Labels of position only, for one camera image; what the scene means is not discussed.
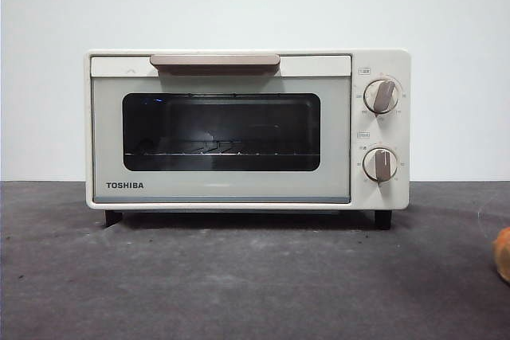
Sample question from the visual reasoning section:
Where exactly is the golden brown bread roll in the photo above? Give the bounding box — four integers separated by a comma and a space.
492, 226, 510, 278

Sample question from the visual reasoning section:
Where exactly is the cream white toaster oven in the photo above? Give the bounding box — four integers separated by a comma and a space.
83, 48, 412, 231

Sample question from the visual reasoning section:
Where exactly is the beige timer knob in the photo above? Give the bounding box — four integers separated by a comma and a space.
363, 147, 398, 184

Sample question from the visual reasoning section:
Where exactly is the beige temperature knob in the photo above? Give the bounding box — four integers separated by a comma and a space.
364, 79, 402, 115

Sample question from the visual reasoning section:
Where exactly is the metal wire oven rack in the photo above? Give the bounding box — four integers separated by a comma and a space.
124, 139, 320, 158

